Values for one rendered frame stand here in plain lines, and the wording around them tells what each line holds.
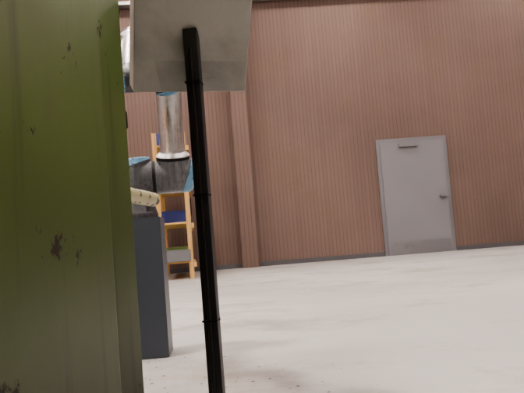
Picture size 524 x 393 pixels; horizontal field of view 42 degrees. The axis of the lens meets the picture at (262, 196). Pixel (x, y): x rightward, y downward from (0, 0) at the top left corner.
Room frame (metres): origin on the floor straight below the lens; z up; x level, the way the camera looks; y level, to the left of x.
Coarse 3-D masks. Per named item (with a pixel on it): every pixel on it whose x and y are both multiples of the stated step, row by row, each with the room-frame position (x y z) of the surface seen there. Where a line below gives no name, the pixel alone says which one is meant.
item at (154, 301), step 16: (144, 224) 2.93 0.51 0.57; (160, 224) 2.93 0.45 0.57; (144, 240) 2.93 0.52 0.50; (160, 240) 2.93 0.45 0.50; (144, 256) 2.93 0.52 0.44; (160, 256) 2.93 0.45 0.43; (144, 272) 2.93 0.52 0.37; (160, 272) 2.93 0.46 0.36; (144, 288) 2.93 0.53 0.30; (160, 288) 2.93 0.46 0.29; (144, 304) 2.93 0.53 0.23; (160, 304) 2.93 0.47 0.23; (144, 320) 2.93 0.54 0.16; (160, 320) 2.93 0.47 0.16; (144, 336) 2.93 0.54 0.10; (160, 336) 2.93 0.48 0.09; (144, 352) 2.93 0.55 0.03; (160, 352) 2.93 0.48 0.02
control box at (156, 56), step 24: (144, 0) 1.84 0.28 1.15; (168, 0) 1.86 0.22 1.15; (192, 0) 1.88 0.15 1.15; (216, 0) 1.90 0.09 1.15; (240, 0) 1.92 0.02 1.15; (144, 24) 1.87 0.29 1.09; (168, 24) 1.89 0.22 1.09; (192, 24) 1.91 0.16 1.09; (216, 24) 1.93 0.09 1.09; (240, 24) 1.96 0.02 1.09; (144, 48) 1.90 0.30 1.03; (168, 48) 1.93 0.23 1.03; (216, 48) 1.97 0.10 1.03; (240, 48) 1.99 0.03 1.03; (144, 72) 1.94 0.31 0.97; (168, 72) 1.96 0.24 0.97; (216, 72) 2.00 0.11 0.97; (240, 72) 2.03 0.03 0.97
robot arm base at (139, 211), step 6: (132, 204) 2.96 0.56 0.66; (138, 204) 2.96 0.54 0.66; (132, 210) 2.95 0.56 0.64; (138, 210) 2.95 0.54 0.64; (144, 210) 2.96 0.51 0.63; (150, 210) 2.99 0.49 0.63; (156, 210) 3.02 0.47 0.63; (138, 216) 2.94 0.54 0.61; (144, 216) 2.95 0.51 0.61; (150, 216) 2.97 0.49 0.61; (156, 216) 3.01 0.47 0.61
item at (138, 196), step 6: (132, 192) 1.90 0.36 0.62; (138, 192) 1.96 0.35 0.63; (144, 192) 2.03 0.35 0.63; (150, 192) 2.11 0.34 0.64; (132, 198) 1.90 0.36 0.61; (138, 198) 1.95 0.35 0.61; (144, 198) 2.01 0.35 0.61; (150, 198) 2.07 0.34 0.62; (156, 198) 2.13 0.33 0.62; (144, 204) 2.06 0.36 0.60; (150, 204) 2.11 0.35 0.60; (156, 204) 2.16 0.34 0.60
